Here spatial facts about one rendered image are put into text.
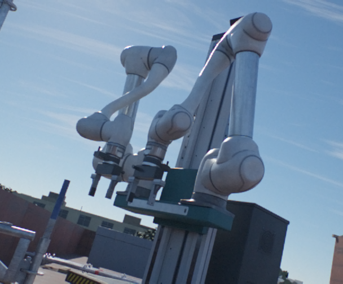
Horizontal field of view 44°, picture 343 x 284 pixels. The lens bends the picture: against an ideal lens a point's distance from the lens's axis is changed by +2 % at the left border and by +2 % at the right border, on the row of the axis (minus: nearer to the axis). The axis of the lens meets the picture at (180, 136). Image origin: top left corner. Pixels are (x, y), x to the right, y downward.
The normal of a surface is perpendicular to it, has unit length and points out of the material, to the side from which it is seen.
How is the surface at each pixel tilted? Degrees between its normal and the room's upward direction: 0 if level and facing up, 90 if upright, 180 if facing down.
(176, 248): 90
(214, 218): 90
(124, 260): 90
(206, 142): 90
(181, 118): 99
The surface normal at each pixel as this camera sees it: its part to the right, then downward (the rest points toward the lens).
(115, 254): 0.13, -0.26
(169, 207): -0.66, -0.39
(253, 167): 0.36, -0.06
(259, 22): 0.40, -0.28
